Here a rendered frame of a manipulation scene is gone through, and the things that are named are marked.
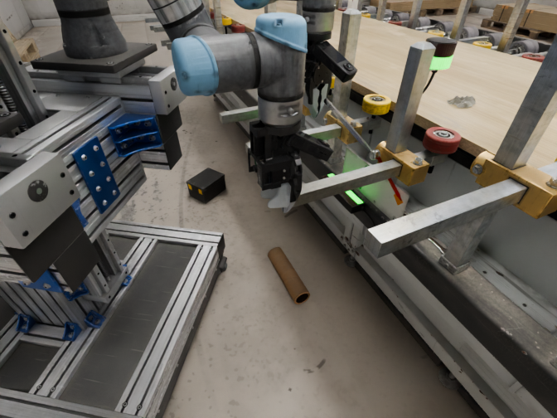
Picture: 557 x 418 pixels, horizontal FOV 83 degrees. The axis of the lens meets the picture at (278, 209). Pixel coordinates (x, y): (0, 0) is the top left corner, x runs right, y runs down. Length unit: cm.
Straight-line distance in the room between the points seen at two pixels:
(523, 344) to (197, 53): 73
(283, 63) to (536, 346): 66
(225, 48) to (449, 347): 120
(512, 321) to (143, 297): 116
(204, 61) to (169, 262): 110
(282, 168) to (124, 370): 89
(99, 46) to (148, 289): 86
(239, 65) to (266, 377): 113
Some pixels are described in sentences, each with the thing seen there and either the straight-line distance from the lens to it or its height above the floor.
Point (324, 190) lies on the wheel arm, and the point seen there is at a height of 85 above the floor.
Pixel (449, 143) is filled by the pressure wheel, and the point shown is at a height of 90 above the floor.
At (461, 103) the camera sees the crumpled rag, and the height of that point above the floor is 91.
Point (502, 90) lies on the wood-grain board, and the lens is 128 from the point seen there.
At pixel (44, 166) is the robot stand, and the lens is 61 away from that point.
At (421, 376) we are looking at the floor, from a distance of 146.
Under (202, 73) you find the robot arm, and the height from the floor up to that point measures 113.
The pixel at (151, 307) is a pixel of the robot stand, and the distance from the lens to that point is 133.
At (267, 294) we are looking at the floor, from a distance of 153.
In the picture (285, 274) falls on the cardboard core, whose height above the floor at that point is 7.
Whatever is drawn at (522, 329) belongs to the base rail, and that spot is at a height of 70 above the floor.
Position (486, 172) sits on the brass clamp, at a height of 95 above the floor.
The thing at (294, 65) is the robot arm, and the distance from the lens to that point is 50.
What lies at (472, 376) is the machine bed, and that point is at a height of 17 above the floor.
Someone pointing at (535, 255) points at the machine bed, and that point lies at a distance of 95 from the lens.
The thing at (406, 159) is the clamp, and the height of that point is 87.
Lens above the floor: 125
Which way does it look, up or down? 40 degrees down
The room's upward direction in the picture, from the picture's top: straight up
